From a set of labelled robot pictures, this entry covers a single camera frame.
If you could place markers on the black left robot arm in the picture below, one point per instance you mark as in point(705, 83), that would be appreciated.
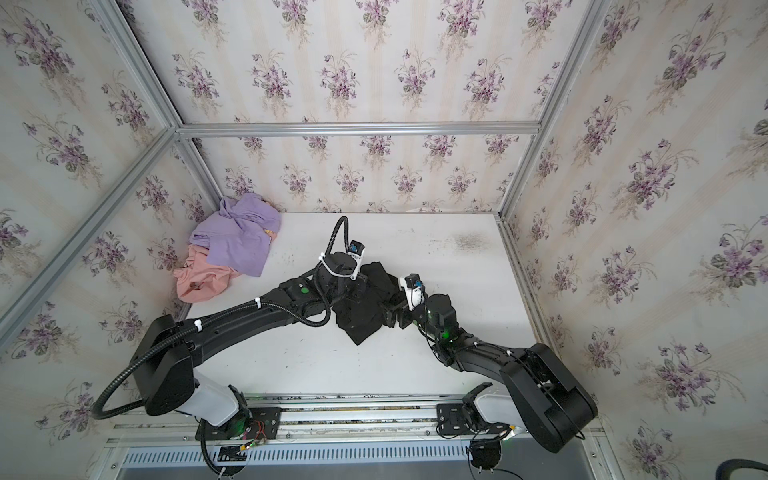
point(164, 365)

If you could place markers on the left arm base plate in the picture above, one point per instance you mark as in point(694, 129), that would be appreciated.
point(258, 424)

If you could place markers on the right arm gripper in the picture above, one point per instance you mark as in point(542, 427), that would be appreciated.
point(405, 309)

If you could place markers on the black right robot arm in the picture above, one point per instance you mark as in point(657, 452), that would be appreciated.
point(553, 406)

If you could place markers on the horizontal aluminium frame bar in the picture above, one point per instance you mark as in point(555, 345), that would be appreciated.
point(330, 129)

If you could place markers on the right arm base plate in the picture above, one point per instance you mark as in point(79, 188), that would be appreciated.
point(459, 419)

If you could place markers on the purple cloth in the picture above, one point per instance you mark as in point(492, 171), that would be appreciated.
point(239, 234)

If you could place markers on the aluminium frame post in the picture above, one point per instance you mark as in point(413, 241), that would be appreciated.
point(138, 64)
point(569, 70)

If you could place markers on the left diagonal aluminium frame bar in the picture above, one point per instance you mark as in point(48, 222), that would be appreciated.
point(23, 308)

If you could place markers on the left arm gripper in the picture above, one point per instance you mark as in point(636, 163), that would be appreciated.
point(363, 279)

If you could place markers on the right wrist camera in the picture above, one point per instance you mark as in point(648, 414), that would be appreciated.
point(414, 290)

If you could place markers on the pink cloth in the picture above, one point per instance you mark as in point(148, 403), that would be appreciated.
point(197, 280)

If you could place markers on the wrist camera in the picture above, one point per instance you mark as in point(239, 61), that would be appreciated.
point(414, 290)
point(356, 252)

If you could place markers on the right aluminium frame post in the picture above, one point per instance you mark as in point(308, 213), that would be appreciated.
point(569, 70)

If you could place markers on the aluminium mounting rail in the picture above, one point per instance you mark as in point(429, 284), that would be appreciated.
point(303, 419)

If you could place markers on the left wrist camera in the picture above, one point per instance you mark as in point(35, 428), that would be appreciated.
point(356, 252)

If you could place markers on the black cloth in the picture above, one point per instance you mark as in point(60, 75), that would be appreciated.
point(379, 302)

